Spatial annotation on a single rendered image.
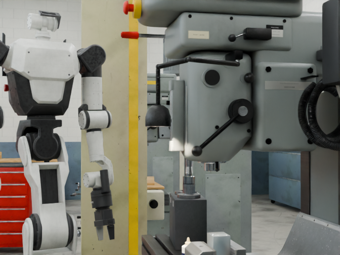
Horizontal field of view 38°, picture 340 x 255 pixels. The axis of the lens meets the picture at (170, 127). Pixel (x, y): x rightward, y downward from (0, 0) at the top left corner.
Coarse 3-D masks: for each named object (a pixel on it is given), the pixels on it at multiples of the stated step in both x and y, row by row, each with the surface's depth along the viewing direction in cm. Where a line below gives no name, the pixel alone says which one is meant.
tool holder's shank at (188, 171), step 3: (186, 159) 188; (186, 162) 188; (189, 162) 188; (186, 165) 188; (189, 165) 188; (186, 168) 188; (189, 168) 188; (186, 171) 188; (189, 171) 187; (192, 171) 188; (186, 174) 188; (189, 174) 188
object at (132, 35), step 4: (124, 32) 153; (128, 32) 154; (132, 32) 154; (136, 32) 154; (124, 36) 153; (128, 36) 154; (132, 36) 154; (136, 36) 154; (140, 36) 155; (144, 36) 155; (148, 36) 155; (152, 36) 156; (156, 36) 156; (160, 36) 156; (164, 36) 156
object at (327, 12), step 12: (336, 0) 118; (324, 12) 124; (336, 12) 118; (324, 24) 124; (336, 24) 118; (324, 36) 124; (336, 36) 118; (324, 48) 124; (336, 48) 118; (324, 60) 124; (336, 60) 118; (324, 72) 124; (336, 72) 118; (336, 84) 124
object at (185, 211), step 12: (180, 192) 195; (180, 204) 182; (192, 204) 183; (204, 204) 183; (180, 216) 182; (192, 216) 183; (204, 216) 183; (180, 228) 182; (192, 228) 183; (204, 228) 183; (180, 240) 182; (192, 240) 183; (204, 240) 183
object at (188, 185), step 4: (184, 180) 187; (188, 180) 187; (192, 180) 187; (184, 184) 187; (188, 184) 187; (192, 184) 187; (184, 188) 187; (188, 188) 187; (192, 188) 187; (184, 192) 187; (188, 192) 187; (192, 192) 187
